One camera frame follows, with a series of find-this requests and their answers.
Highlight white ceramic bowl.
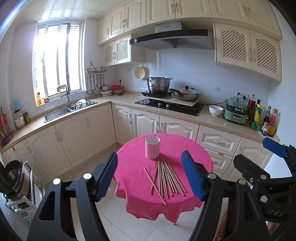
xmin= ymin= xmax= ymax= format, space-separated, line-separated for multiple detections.
xmin=209 ymin=105 xmax=224 ymax=116

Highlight green oil bottle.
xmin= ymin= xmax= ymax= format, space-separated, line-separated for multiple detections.
xmin=251 ymin=104 xmax=262 ymax=131

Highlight black induction cooker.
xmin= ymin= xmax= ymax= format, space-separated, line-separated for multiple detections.
xmin=141 ymin=91 xmax=173 ymax=98

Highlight green electric cooker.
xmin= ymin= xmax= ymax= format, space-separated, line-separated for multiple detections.
xmin=224 ymin=97 xmax=247 ymax=125

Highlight white trolley rack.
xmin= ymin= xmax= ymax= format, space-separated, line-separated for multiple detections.
xmin=5 ymin=162 xmax=45 ymax=224

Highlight round perforated trivet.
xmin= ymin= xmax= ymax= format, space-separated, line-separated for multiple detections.
xmin=134 ymin=66 xmax=149 ymax=79

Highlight chrome faucet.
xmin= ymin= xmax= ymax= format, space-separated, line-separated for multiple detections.
xmin=57 ymin=84 xmax=72 ymax=109

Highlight wall utensil rack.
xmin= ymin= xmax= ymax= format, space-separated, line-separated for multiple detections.
xmin=85 ymin=62 xmax=108 ymax=95

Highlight red container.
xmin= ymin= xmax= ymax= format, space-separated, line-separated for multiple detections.
xmin=111 ymin=85 xmax=122 ymax=90

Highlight pink utensil cup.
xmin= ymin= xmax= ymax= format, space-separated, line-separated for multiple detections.
xmin=145 ymin=136 xmax=161 ymax=160

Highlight dark soy sauce bottle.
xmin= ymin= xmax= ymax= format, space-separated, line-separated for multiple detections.
xmin=260 ymin=106 xmax=271 ymax=132

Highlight clear jar white lid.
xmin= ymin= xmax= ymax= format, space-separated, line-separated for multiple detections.
xmin=14 ymin=109 xmax=25 ymax=130

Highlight window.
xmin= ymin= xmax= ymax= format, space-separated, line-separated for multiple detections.
xmin=32 ymin=21 xmax=85 ymax=99

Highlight pink tablecloth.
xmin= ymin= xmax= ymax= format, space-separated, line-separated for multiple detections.
xmin=114 ymin=133 xmax=213 ymax=222

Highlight black gas hob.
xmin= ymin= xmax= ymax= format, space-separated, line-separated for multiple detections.
xmin=135 ymin=98 xmax=204 ymax=116

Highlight steel stock pot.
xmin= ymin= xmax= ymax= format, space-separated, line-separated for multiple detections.
xmin=144 ymin=77 xmax=173 ymax=93

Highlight stacked white plates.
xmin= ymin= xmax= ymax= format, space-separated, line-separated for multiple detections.
xmin=100 ymin=90 xmax=112 ymax=96

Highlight steel kitchen sink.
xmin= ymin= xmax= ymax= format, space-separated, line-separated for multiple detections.
xmin=43 ymin=99 xmax=97 ymax=123

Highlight wok with glass lid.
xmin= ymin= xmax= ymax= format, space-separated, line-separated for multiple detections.
xmin=169 ymin=86 xmax=201 ymax=101

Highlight black rice cooker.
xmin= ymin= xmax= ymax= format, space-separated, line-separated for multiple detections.
xmin=1 ymin=160 xmax=30 ymax=200

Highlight orange bottle on sill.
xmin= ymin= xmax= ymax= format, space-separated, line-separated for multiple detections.
xmin=35 ymin=91 xmax=42 ymax=106

